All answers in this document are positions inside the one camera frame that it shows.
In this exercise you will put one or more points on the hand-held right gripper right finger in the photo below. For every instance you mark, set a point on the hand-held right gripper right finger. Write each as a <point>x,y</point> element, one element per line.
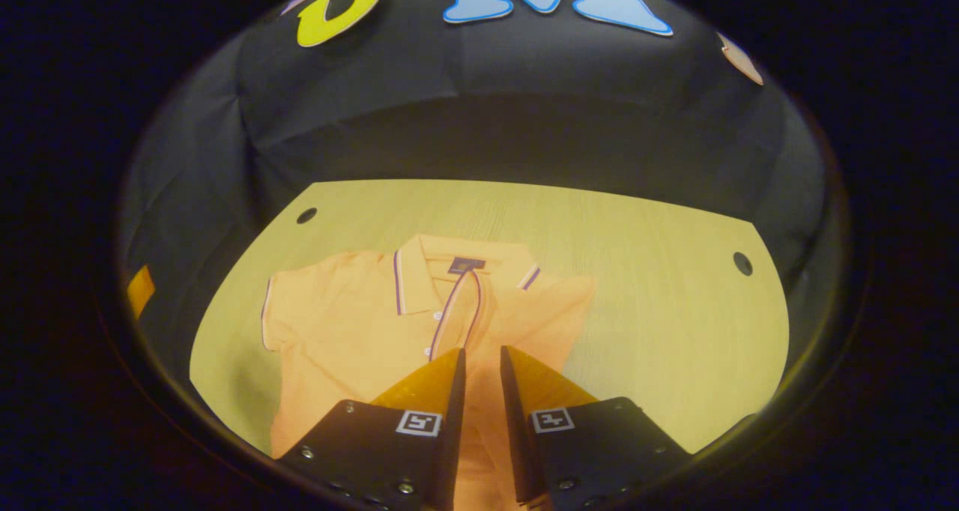
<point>512,421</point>

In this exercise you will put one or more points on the black backdrop cloth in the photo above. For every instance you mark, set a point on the black backdrop cloth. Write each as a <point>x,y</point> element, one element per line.
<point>524,121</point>

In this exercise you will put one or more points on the orange T-shirt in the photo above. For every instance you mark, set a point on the orange T-shirt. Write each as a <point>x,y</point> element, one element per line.
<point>352,324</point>

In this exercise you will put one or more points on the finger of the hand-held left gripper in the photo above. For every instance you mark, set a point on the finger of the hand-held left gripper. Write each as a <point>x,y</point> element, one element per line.
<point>140,292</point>

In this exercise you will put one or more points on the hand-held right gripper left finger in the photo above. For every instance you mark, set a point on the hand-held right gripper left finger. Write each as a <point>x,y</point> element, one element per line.
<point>455,421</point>

